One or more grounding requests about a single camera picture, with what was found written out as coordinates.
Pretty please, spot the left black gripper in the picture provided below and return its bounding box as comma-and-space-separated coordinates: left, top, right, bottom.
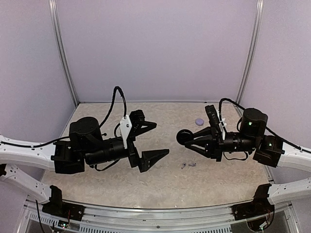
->
84, 136, 170, 172

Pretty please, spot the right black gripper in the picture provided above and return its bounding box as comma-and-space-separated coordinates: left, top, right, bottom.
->
185, 126, 258, 162

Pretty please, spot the black earbud charging case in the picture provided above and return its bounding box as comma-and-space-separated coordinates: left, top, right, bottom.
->
176, 129, 194, 146

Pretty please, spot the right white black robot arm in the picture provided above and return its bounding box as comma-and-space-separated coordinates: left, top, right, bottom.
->
176, 105, 311, 172

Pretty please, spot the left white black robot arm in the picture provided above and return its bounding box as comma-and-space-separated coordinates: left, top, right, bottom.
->
0, 116, 170, 216

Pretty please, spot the purple round charging case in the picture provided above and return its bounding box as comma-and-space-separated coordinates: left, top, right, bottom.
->
195, 118, 204, 126

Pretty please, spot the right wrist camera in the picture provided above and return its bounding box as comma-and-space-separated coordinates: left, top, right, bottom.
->
205, 105, 226, 140

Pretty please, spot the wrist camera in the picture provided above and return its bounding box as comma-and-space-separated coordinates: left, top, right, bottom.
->
120, 109, 145, 149
205, 105, 226, 140

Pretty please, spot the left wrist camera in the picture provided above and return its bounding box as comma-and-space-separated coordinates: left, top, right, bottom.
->
120, 109, 145, 149

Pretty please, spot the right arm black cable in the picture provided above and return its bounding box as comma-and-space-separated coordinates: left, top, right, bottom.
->
218, 98, 311, 161

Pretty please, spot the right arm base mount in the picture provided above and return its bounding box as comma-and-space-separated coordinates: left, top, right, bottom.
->
231, 183, 275, 220

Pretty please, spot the right aluminium frame post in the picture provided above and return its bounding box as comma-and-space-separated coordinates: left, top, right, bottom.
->
236, 0, 264, 103

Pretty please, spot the aluminium frame post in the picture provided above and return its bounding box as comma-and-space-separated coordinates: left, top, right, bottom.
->
48, 0, 80, 107
236, 0, 264, 103

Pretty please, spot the front aluminium rail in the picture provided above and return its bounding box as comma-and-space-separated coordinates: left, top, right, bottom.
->
18, 195, 298, 233

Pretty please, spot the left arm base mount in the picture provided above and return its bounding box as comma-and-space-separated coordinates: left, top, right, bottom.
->
42, 185, 85, 221

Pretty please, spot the left aluminium frame post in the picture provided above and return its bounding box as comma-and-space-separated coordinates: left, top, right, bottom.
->
48, 0, 80, 107

